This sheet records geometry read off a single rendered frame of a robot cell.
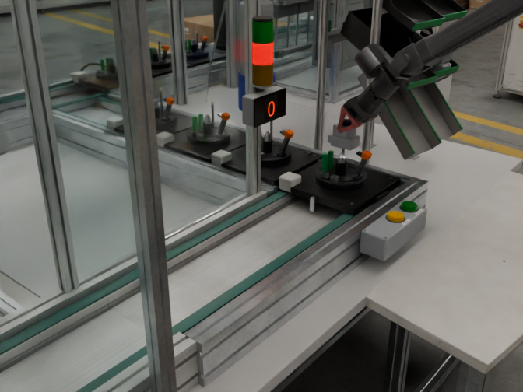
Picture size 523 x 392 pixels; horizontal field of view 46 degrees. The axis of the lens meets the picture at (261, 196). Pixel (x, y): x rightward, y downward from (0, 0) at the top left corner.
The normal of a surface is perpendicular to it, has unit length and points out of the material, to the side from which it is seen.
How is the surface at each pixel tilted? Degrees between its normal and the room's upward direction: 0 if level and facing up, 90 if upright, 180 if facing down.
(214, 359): 90
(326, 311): 0
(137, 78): 90
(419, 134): 45
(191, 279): 0
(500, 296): 0
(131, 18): 90
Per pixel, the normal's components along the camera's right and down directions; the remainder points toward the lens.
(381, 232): 0.00, -0.90
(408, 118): 0.46, -0.40
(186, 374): 0.77, 0.28
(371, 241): -0.64, 0.34
